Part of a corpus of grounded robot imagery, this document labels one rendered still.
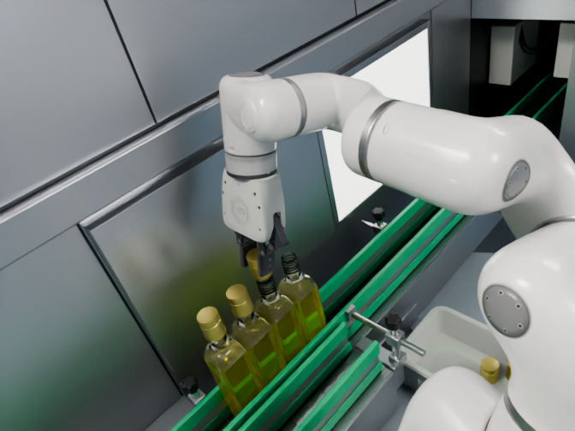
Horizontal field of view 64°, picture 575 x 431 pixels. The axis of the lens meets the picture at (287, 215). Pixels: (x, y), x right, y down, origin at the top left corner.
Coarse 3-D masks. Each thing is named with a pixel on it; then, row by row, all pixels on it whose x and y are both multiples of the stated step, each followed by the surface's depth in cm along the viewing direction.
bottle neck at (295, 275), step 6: (288, 252) 80; (282, 258) 80; (288, 258) 81; (294, 258) 79; (282, 264) 80; (288, 264) 79; (294, 264) 79; (288, 270) 80; (294, 270) 80; (288, 276) 81; (294, 276) 80; (300, 276) 81; (294, 282) 81
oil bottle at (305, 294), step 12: (288, 288) 81; (300, 288) 81; (312, 288) 83; (300, 300) 81; (312, 300) 84; (300, 312) 83; (312, 312) 85; (300, 324) 85; (312, 324) 86; (324, 324) 89; (312, 336) 87
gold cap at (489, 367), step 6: (486, 360) 92; (492, 360) 92; (480, 366) 93; (486, 366) 91; (492, 366) 91; (498, 366) 91; (480, 372) 93; (486, 372) 91; (492, 372) 90; (498, 372) 92; (486, 378) 92; (492, 378) 92; (498, 378) 93
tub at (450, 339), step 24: (432, 312) 101; (456, 312) 100; (408, 336) 97; (432, 336) 103; (456, 336) 102; (480, 336) 97; (408, 360) 93; (432, 360) 100; (456, 360) 98; (480, 360) 97; (504, 360) 95; (504, 384) 92
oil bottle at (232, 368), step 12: (228, 336) 75; (228, 348) 73; (240, 348) 74; (216, 360) 72; (228, 360) 73; (240, 360) 75; (216, 372) 74; (228, 372) 73; (240, 372) 75; (252, 372) 78; (228, 384) 74; (240, 384) 76; (252, 384) 79; (228, 396) 79; (240, 396) 77; (252, 396) 80; (240, 408) 79
